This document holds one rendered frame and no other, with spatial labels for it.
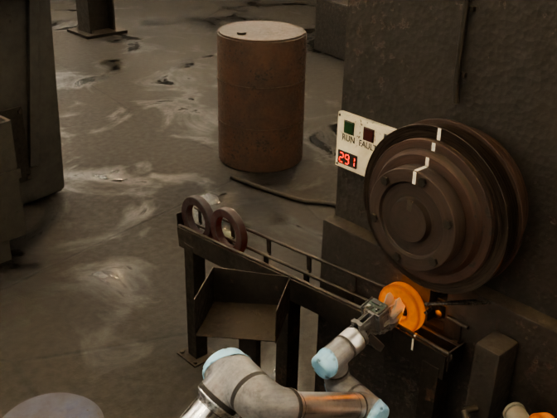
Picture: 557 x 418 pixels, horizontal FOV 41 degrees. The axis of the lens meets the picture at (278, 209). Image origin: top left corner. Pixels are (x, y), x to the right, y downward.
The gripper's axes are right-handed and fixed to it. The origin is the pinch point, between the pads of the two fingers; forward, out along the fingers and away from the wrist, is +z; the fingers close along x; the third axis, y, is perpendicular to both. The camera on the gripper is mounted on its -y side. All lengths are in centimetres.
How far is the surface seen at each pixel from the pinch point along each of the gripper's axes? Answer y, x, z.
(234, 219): -1, 76, -2
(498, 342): 3.9, -32.9, 0.4
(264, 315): -10.4, 38.8, -23.4
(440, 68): 64, 4, 28
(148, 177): -97, 271, 64
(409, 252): 27.8, -9.2, -5.1
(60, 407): -11, 62, -89
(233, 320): -9, 44, -32
